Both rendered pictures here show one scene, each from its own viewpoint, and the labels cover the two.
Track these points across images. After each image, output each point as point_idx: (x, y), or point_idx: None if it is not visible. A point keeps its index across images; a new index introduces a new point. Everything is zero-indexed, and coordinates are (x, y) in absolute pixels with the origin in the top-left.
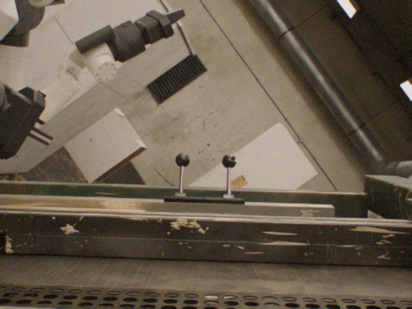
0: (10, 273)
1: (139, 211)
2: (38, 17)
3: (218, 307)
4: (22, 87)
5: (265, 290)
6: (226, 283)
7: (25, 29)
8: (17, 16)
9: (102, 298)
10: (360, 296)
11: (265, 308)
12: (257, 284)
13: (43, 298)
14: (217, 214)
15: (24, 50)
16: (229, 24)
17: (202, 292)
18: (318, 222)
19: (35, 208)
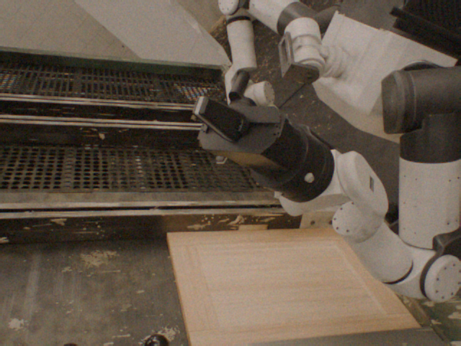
0: (203, 200)
1: (153, 213)
2: (395, 114)
3: (92, 179)
4: (409, 222)
5: (67, 194)
6: (87, 200)
7: (387, 128)
8: (355, 101)
9: (145, 182)
10: (15, 192)
11: (70, 180)
12: (70, 200)
13: (169, 181)
14: (93, 214)
15: (401, 163)
16: None
17: (101, 190)
18: (15, 204)
19: (227, 211)
